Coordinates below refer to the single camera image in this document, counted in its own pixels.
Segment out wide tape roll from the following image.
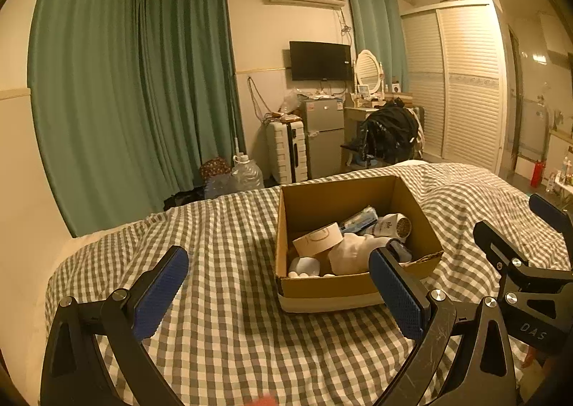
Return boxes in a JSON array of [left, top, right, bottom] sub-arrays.
[[293, 222, 345, 260]]

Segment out crumpled plastic bag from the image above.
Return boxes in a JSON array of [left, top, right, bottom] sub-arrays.
[[279, 90, 302, 119]]

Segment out cardboard box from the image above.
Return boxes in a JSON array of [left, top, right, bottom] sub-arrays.
[[274, 174, 445, 314]]

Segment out black wall television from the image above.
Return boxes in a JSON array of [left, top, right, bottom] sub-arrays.
[[289, 41, 352, 82]]

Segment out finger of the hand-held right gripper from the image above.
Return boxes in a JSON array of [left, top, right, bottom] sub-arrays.
[[473, 220, 533, 287], [529, 193, 573, 235]]

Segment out oval white vanity mirror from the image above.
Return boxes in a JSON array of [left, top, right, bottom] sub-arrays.
[[355, 49, 386, 96]]

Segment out black jacket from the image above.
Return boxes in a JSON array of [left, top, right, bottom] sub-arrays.
[[360, 101, 420, 163]]

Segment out white dressing table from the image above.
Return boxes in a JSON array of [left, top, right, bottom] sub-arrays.
[[343, 93, 415, 121]]

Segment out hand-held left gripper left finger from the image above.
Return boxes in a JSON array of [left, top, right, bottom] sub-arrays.
[[40, 246, 189, 406]]

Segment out hanging wall cables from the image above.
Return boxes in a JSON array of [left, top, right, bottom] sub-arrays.
[[247, 76, 271, 122]]

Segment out white sock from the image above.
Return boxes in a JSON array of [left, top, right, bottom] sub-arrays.
[[328, 233, 388, 276]]

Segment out white suitcase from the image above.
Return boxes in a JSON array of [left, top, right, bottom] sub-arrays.
[[265, 117, 310, 185]]

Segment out light blue tissue pack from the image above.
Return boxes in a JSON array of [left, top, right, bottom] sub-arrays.
[[337, 206, 379, 235]]

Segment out red fire extinguisher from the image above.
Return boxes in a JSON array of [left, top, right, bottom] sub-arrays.
[[530, 158, 548, 189]]

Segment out narrow green curtain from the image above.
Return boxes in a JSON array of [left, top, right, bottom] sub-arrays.
[[344, 0, 409, 94]]

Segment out silver small fridge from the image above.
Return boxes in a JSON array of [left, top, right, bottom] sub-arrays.
[[298, 97, 346, 179]]

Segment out clear large water jug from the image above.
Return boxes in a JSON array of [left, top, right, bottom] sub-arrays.
[[230, 154, 264, 192]]

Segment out white hair dryer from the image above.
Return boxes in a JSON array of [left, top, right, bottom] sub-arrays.
[[360, 212, 412, 241]]

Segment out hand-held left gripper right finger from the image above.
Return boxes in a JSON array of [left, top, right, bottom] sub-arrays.
[[369, 247, 525, 406]]

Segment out green checkered blanket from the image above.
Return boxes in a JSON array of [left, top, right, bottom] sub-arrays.
[[44, 161, 573, 406]]

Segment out white louvered wardrobe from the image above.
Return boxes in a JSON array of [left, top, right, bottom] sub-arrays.
[[399, 0, 510, 177]]

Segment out clear plastic bag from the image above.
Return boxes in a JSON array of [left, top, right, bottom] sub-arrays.
[[204, 175, 236, 200]]

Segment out brown patterned bag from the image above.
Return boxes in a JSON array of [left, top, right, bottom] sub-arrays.
[[199, 156, 234, 185]]

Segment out white pole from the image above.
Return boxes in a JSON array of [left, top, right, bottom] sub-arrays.
[[232, 87, 241, 157]]

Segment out chair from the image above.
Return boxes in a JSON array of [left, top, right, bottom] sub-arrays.
[[340, 103, 426, 170]]

